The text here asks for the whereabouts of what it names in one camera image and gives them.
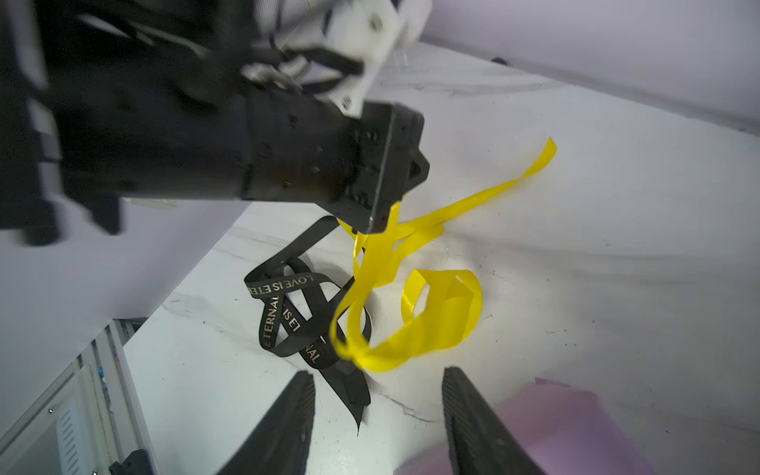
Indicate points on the black lettered ribbon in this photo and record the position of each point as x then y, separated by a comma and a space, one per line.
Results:
298, 308

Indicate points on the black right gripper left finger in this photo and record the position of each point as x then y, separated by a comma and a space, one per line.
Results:
281, 441

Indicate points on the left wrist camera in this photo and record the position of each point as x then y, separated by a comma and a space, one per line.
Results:
333, 50

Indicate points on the large purple gift box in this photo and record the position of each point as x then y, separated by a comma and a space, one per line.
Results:
564, 430

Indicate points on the yellow satin ribbon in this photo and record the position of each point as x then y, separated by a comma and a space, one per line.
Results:
439, 308

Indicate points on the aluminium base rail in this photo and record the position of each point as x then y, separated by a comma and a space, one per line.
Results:
89, 421

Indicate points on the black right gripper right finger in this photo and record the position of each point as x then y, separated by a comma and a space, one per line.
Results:
478, 442

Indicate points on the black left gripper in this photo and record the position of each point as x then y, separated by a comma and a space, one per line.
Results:
146, 100

